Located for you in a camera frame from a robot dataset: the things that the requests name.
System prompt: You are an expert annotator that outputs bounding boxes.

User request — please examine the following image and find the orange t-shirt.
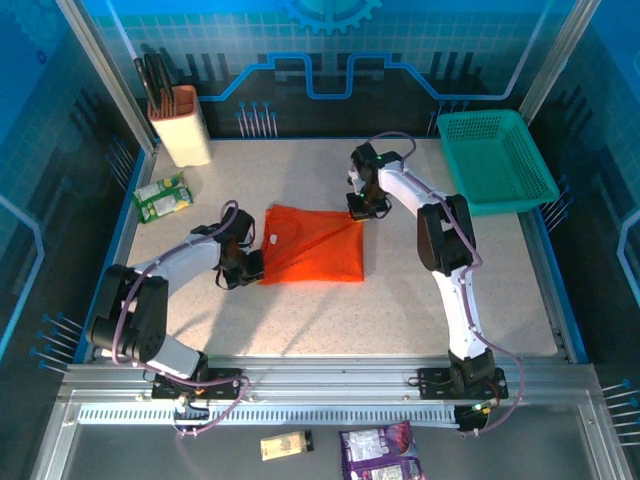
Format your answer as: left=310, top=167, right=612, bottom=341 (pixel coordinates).
left=258, top=203, right=367, bottom=286

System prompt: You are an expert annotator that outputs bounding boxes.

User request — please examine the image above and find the green snack packet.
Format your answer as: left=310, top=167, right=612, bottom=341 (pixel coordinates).
left=132, top=171, right=195, bottom=225

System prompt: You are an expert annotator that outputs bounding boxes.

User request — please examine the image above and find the teal plastic basket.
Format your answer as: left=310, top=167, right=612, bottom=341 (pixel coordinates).
left=436, top=108, right=561, bottom=217

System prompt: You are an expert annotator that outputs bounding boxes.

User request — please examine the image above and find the beige knife block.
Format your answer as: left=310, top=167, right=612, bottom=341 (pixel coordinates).
left=147, top=84, right=214, bottom=169

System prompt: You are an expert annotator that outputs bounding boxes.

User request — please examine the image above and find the purple snack packet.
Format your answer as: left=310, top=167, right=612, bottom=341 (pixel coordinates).
left=338, top=419, right=426, bottom=480

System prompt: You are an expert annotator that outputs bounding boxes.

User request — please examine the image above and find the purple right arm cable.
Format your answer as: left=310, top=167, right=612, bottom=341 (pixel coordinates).
left=367, top=130, right=526, bottom=436

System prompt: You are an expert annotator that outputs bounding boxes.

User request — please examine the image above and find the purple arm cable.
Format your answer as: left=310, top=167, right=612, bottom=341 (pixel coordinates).
left=367, top=130, right=526, bottom=436
left=110, top=199, right=251, bottom=439

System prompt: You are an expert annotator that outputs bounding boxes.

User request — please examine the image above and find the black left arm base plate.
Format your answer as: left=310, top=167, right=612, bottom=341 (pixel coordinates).
left=151, top=367, right=246, bottom=401

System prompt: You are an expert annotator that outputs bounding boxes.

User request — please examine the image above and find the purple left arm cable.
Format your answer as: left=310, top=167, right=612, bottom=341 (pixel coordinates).
left=110, top=199, right=251, bottom=439

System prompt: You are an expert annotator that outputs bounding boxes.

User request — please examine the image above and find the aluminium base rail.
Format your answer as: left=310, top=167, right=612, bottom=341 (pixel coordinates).
left=58, top=353, right=604, bottom=406

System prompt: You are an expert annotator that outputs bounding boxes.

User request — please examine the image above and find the slotted grey cable duct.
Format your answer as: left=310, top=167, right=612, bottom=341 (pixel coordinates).
left=77, top=403, right=461, bottom=429

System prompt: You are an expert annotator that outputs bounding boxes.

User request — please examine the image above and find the black knife handle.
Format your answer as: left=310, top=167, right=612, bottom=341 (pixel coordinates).
left=153, top=53, right=176, bottom=114
left=143, top=53, right=169, bottom=119
left=133, top=57, right=160, bottom=119

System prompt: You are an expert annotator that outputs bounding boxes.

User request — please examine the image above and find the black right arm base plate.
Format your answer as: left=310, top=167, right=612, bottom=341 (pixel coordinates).
left=417, top=367, right=509, bottom=401

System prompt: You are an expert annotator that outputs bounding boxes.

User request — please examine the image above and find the aluminium frame post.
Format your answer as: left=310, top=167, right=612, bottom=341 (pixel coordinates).
left=517, top=0, right=601, bottom=126
left=54, top=0, right=161, bottom=156

